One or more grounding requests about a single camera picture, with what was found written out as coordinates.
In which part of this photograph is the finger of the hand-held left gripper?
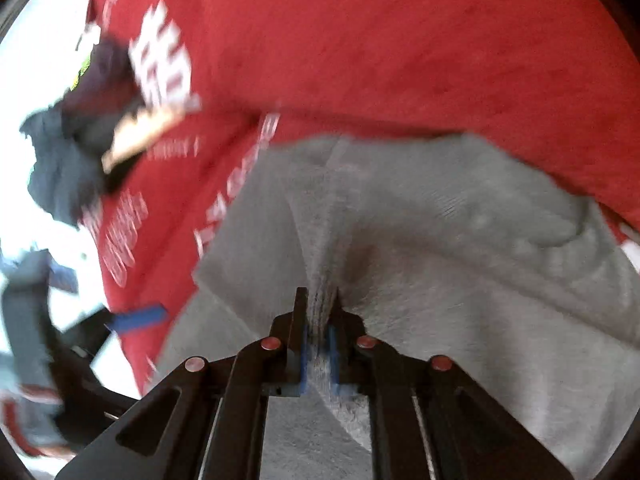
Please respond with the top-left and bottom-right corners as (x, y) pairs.
(62, 303), (167, 357)

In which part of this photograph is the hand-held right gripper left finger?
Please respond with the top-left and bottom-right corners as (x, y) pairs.
(55, 287), (313, 480)

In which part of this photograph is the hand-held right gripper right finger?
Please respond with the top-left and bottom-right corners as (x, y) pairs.
(325, 287), (576, 480)

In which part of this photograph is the grey fleece garment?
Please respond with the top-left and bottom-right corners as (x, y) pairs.
(142, 132), (640, 480)

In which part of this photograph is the dark navy garment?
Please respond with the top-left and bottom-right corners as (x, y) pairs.
(20, 35), (151, 228)

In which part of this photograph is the cream cloth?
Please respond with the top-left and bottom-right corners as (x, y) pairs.
(101, 94), (202, 172)

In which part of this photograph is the red printed sofa cover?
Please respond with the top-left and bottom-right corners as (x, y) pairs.
(82, 0), (640, 397)

